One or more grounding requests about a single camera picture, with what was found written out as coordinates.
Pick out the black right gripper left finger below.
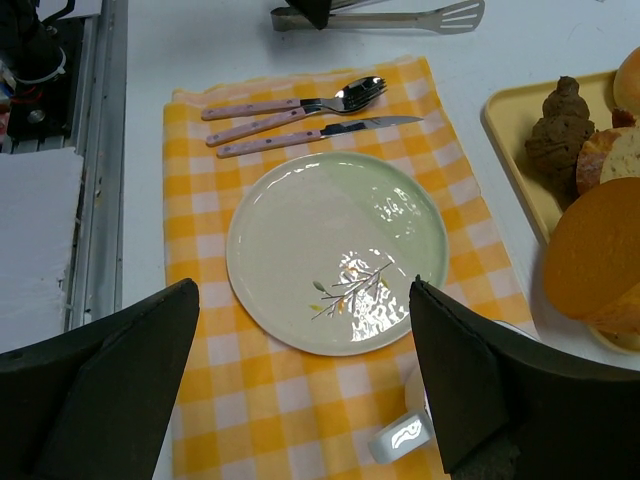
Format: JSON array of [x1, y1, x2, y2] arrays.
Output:
[[1, 279, 199, 479]]

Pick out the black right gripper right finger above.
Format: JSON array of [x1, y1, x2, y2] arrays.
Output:
[[410, 280, 639, 479]]

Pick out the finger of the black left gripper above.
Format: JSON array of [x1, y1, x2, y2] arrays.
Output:
[[286, 0, 332, 30]]

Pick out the stainless steel tongs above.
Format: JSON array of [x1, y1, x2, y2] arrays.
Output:
[[270, 1, 485, 35]]

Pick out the dark brown croissant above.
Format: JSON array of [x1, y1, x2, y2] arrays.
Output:
[[525, 76, 595, 197]]

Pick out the seeded bread slice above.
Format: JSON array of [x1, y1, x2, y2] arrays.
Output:
[[576, 127, 639, 195]]

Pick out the red crusted bread piece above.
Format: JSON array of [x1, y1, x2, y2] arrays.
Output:
[[612, 107, 637, 128]]

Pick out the white ceramic mug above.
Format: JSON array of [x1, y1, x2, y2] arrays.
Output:
[[369, 323, 507, 464]]

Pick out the large orange brioche loaf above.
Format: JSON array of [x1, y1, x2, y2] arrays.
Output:
[[543, 177, 639, 334]]

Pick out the yellow checkered cloth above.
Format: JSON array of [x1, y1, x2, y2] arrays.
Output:
[[163, 56, 532, 479]]

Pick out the yellow plastic tray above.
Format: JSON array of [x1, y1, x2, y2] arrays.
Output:
[[483, 71, 639, 357]]

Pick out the white foam board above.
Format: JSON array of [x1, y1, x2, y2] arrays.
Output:
[[1, 148, 84, 352]]

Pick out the pale green ceramic plate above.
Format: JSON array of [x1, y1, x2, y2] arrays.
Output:
[[226, 152, 449, 356]]

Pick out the round bagel bun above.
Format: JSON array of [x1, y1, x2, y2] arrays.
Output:
[[613, 47, 640, 117]]

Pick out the pink-handled spoon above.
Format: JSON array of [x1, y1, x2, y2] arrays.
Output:
[[201, 76, 386, 121]]

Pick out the aluminium table frame rail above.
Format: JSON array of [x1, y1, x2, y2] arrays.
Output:
[[63, 1, 129, 331]]

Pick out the pink-handled knife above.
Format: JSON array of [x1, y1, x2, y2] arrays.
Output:
[[216, 115, 423, 158]]

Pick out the pink-handled fork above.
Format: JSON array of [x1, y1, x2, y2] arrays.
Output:
[[205, 107, 352, 147]]

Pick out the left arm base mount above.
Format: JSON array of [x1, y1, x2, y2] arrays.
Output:
[[1, 1, 82, 153]]

